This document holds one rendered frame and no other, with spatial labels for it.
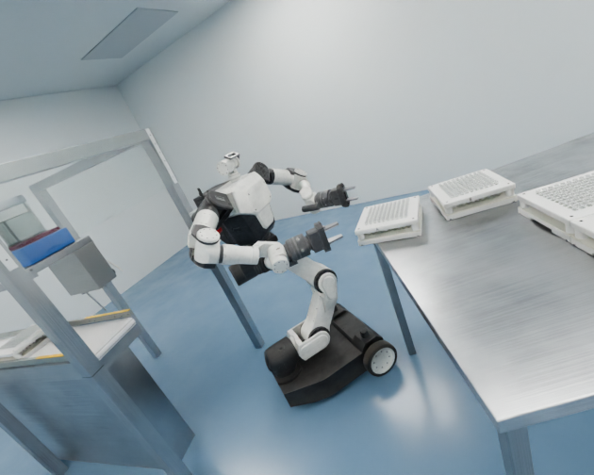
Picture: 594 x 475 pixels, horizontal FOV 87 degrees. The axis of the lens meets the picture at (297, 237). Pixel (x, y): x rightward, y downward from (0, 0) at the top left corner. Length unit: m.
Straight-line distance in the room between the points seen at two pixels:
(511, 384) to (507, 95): 3.54
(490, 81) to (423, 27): 0.87
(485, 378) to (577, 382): 0.14
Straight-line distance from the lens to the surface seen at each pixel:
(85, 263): 1.67
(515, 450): 0.83
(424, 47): 4.01
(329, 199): 1.58
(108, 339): 1.73
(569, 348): 0.82
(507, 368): 0.77
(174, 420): 2.18
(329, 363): 1.91
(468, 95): 4.03
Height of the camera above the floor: 1.48
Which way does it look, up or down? 21 degrees down
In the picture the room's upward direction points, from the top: 23 degrees counter-clockwise
